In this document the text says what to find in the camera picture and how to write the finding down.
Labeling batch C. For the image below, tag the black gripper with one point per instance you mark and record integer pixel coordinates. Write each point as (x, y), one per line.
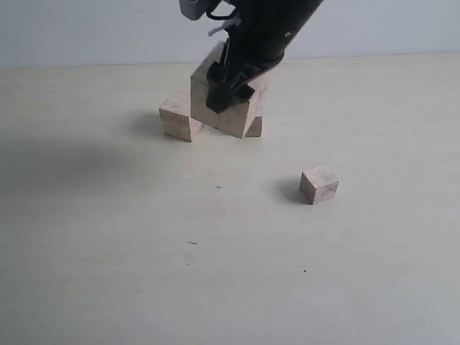
(248, 54)

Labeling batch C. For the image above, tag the third largest wooden cube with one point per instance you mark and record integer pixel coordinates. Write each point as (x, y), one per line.
(255, 129)

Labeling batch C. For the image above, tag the second largest wooden cube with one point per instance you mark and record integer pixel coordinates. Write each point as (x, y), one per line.
(176, 119)

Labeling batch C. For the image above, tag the smallest wooden cube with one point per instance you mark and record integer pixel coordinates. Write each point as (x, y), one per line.
(318, 184)

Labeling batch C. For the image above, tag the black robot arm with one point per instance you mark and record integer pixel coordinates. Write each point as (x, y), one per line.
(296, 12)

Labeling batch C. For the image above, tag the white cable tie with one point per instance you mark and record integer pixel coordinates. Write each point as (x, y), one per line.
(225, 25)

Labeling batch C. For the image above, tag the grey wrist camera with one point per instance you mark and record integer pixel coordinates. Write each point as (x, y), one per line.
(195, 9)

